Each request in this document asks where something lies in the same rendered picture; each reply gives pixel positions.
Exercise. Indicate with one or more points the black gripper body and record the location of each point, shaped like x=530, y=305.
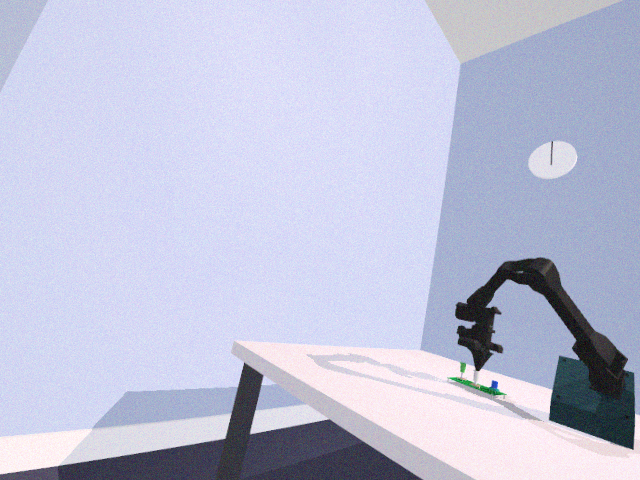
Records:
x=481, y=339

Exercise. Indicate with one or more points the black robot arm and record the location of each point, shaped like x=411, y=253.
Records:
x=604, y=361

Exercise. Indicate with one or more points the green circuit board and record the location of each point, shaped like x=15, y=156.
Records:
x=489, y=390

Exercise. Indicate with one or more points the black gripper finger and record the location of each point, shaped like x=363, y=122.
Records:
x=478, y=358
x=488, y=355

